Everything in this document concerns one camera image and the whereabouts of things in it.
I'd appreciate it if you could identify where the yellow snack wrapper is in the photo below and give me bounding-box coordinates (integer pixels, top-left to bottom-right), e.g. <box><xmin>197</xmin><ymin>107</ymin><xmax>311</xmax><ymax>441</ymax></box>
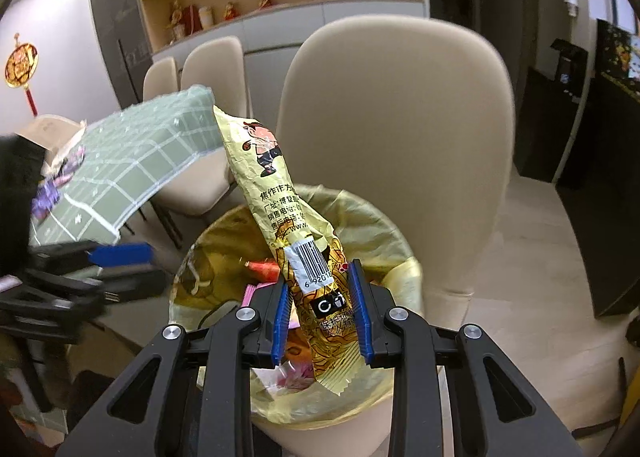
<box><xmin>212</xmin><ymin>104</ymin><xmax>363</xmax><ymax>397</ymax></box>

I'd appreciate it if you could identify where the beige dining chair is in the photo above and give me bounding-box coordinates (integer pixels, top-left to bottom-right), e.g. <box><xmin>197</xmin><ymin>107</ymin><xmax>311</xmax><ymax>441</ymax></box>
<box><xmin>275</xmin><ymin>14</ymin><xmax>516</xmax><ymax>298</ymax></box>
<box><xmin>142</xmin><ymin>56</ymin><xmax>181</xmax><ymax>100</ymax></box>
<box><xmin>155</xmin><ymin>36</ymin><xmax>246</xmax><ymax>218</ymax></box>

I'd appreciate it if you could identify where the yellow bin liner bag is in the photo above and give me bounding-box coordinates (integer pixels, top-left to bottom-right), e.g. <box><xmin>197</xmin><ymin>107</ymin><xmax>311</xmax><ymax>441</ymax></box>
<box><xmin>170</xmin><ymin>184</ymin><xmax>426</xmax><ymax>425</ymax></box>

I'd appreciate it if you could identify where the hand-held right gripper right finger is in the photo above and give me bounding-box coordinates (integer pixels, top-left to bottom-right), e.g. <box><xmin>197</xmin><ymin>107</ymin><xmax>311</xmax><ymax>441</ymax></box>
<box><xmin>348</xmin><ymin>259</ymin><xmax>586</xmax><ymax>457</ymax></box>

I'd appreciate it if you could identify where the purple snack wrapper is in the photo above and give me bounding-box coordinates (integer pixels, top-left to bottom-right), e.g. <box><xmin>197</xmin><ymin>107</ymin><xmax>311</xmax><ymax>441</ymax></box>
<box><xmin>50</xmin><ymin>144</ymin><xmax>87</xmax><ymax>188</ymax></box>

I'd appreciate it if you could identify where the orange snack wrapper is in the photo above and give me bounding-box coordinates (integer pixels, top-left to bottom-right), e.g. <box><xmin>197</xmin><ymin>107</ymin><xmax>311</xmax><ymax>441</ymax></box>
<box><xmin>244</xmin><ymin>260</ymin><xmax>280</xmax><ymax>282</ymax></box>

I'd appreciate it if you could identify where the beige trash bin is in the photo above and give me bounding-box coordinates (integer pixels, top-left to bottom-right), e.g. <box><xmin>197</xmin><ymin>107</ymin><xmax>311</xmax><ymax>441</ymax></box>
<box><xmin>170</xmin><ymin>184</ymin><xmax>426</xmax><ymax>457</ymax></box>

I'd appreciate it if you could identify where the wooden wall shelf unit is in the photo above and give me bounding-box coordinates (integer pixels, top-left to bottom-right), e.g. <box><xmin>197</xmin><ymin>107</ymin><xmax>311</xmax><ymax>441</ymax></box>
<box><xmin>131</xmin><ymin>0</ymin><xmax>431</xmax><ymax>63</ymax></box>

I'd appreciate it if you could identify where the tall gold figurine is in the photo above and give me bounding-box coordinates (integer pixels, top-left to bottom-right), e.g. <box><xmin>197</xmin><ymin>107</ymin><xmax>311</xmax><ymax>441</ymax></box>
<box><xmin>167</xmin><ymin>0</ymin><xmax>185</xmax><ymax>40</ymax></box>

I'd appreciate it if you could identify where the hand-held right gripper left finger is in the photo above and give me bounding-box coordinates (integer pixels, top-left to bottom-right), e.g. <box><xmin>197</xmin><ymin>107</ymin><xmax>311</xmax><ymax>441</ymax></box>
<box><xmin>54</xmin><ymin>279</ymin><xmax>292</xmax><ymax>457</ymax></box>

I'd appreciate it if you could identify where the black cabinet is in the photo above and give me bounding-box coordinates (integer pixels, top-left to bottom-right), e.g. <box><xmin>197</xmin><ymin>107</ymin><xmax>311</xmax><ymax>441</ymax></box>
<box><xmin>515</xmin><ymin>64</ymin><xmax>596</xmax><ymax>183</ymax></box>

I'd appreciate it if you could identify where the red gold knot ornament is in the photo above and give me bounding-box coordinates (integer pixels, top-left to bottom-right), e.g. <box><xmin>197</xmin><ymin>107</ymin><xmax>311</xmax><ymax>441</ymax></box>
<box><xmin>4</xmin><ymin>33</ymin><xmax>41</xmax><ymax>117</ymax></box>

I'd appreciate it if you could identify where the beige printed carton box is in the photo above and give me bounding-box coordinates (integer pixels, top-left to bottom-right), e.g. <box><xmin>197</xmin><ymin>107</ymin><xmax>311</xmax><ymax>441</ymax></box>
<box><xmin>15</xmin><ymin>114</ymin><xmax>88</xmax><ymax>175</ymax></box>

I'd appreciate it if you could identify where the dark glass cabinet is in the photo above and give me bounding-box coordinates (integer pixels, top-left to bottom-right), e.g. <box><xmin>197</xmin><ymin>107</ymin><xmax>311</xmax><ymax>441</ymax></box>
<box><xmin>86</xmin><ymin>0</ymin><xmax>153</xmax><ymax>105</ymax></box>

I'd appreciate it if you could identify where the black countertop appliance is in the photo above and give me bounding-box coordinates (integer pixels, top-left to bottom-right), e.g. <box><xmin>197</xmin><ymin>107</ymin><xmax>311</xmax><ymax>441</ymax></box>
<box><xmin>550</xmin><ymin>37</ymin><xmax>590</xmax><ymax>103</ymax></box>

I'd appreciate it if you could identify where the dark screen with colourful picture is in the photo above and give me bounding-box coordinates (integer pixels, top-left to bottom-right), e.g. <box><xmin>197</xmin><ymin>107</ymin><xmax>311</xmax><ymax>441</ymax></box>
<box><xmin>595</xmin><ymin>20</ymin><xmax>640</xmax><ymax>103</ymax></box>

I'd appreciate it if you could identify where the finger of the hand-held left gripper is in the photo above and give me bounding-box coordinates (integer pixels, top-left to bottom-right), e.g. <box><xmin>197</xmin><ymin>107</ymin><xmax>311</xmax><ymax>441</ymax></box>
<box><xmin>65</xmin><ymin>268</ymin><xmax>168</xmax><ymax>307</ymax></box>
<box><xmin>29</xmin><ymin>239</ymin><xmax>156</xmax><ymax>270</ymax></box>

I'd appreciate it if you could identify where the green checked tablecloth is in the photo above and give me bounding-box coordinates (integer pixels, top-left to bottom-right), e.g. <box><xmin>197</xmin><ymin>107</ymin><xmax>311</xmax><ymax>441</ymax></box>
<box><xmin>27</xmin><ymin>84</ymin><xmax>231</xmax><ymax>245</ymax></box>

